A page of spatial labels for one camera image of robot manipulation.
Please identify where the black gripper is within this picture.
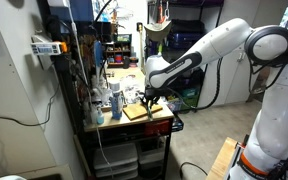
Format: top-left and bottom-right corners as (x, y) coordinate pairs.
(139, 87), (162, 110)

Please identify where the wooden cutting board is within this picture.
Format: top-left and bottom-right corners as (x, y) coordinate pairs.
(122, 101), (164, 122)

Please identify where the blue spray bottle white cap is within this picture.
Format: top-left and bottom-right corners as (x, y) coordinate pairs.
(108, 81), (125, 121)

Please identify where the black tool tray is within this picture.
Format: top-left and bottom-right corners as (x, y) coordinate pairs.
(170, 113), (185, 134)

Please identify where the green plastic crate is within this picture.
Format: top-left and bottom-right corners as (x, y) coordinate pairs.
(178, 87), (201, 113)

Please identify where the small clear soap bottle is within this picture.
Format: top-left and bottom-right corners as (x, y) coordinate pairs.
(96, 105), (106, 126)

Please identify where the small clear plastic storage bin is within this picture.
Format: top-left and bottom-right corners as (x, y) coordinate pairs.
(137, 145), (167, 166)

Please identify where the small dark parts organizer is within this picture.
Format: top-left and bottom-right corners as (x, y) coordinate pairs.
(103, 32), (133, 69)

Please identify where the beige hanging hat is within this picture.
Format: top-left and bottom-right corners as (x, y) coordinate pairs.
(143, 20), (173, 43)

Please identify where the blue case on shelf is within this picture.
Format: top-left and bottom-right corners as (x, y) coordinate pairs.
(167, 31), (207, 50)

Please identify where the flat clear plastic storage bin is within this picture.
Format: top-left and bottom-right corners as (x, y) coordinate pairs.
(94, 162), (140, 180)

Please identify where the black case on shelf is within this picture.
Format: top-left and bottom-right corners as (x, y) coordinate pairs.
(169, 18), (206, 34)

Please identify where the light wooden robot table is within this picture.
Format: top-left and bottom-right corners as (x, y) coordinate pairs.
(205, 136), (240, 180)

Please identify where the black metal shelf rack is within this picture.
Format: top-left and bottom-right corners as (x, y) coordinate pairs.
(145, 0), (225, 113)

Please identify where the white label maker device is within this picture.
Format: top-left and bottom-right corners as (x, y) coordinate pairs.
(30, 35), (68, 57)

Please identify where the black frame wooden workbench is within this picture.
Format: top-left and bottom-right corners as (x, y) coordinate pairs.
(79, 65), (176, 180)

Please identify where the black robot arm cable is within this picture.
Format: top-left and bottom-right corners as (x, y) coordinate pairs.
(165, 57), (224, 111)

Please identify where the black floor cable loop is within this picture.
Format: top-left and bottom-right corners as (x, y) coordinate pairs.
(178, 161), (209, 180)

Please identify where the white hanging cable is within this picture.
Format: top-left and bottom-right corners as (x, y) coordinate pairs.
(64, 0), (116, 180)

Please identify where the thin black wall cable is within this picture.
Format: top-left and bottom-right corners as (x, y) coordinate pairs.
(0, 82), (62, 128)

